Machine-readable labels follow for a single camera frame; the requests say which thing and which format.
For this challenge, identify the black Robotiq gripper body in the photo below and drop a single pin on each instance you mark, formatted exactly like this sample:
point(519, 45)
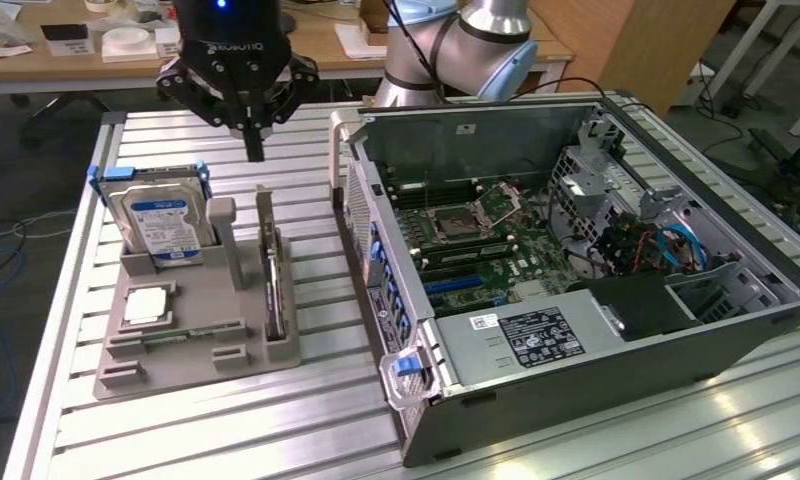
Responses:
point(233, 30)

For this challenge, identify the green graphics card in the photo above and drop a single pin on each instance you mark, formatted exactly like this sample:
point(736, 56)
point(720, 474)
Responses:
point(273, 280)

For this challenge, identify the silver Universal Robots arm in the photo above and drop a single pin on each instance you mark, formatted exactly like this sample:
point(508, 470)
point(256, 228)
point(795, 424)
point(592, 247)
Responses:
point(440, 50)

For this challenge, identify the small white box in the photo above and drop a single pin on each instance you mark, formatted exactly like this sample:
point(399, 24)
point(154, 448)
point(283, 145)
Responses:
point(173, 42)

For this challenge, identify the white paper stack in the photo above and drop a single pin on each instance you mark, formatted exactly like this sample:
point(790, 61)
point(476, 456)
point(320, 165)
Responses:
point(360, 42)

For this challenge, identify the white box with bowl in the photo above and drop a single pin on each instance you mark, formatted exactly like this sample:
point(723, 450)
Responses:
point(128, 45)

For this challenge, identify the cardboard box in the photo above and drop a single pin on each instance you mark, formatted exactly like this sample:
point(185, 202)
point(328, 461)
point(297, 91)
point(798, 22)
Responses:
point(373, 15)

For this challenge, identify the black and white box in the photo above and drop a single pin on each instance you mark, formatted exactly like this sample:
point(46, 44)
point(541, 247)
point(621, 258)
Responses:
point(68, 40)

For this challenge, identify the wooden desk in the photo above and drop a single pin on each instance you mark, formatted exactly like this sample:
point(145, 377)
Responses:
point(53, 67)

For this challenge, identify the black chair base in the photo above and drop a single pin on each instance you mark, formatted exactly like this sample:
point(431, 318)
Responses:
point(46, 112)

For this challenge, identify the white paper label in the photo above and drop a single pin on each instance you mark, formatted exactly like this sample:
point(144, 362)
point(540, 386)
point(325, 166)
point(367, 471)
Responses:
point(6, 51)

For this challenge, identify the silver hard disk blue label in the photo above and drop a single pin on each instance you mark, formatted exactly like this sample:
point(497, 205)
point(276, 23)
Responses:
point(160, 225)

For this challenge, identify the metal socket cover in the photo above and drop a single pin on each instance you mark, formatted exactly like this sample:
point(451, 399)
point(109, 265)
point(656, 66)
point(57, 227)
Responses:
point(487, 202)

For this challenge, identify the CPU socket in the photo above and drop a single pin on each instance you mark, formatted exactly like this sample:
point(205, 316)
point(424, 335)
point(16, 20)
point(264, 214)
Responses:
point(456, 225)

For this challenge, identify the installed RAM stick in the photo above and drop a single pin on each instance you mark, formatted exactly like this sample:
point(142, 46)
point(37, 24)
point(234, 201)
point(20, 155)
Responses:
point(467, 251)

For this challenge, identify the silver CPU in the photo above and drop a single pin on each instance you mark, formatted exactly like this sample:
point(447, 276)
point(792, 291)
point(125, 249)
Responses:
point(146, 306)

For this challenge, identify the blue expansion slot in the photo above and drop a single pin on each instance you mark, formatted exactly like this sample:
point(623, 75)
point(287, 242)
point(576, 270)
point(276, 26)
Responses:
point(453, 286)

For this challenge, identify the metal disk bay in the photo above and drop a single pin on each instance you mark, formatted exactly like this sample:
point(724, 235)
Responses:
point(593, 190)

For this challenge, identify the green motherboard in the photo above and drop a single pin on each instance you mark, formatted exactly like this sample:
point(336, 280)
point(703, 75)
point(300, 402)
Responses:
point(527, 265)

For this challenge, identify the green RAM stick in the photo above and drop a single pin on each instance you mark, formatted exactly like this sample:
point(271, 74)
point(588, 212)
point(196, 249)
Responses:
point(166, 336)

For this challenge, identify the wooden cabinet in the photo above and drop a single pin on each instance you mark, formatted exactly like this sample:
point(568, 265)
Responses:
point(660, 50)

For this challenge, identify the silver chipset heat sink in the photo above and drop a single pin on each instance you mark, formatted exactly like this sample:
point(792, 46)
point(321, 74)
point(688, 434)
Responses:
point(528, 292)

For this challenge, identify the grey parts rack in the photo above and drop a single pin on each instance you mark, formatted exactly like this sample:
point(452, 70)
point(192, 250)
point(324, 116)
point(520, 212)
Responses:
point(193, 365)

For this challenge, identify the blue case latch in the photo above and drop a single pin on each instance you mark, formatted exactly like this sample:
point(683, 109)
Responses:
point(407, 365)

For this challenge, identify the grey power supply unit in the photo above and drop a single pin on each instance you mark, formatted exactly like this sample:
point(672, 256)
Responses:
point(487, 350)

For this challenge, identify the black plastic shroud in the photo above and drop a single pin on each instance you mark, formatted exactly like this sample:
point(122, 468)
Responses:
point(640, 305)

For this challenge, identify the open black PC case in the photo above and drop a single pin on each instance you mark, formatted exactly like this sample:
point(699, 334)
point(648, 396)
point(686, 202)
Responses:
point(573, 400)

